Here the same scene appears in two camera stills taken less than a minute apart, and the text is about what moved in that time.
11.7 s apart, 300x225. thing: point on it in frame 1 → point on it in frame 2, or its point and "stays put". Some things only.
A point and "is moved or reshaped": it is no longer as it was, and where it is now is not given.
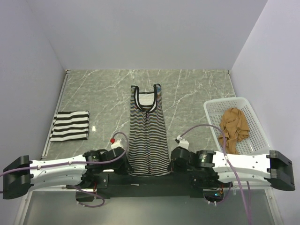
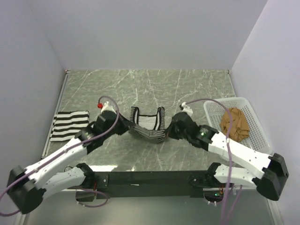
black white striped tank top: (70, 125) stays put
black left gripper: (126, 167) → (126, 124)
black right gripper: (175, 168) → (170, 133)
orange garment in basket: (235, 127) stays put
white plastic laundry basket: (257, 141) stays put
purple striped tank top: (149, 153) is moved or reshaped
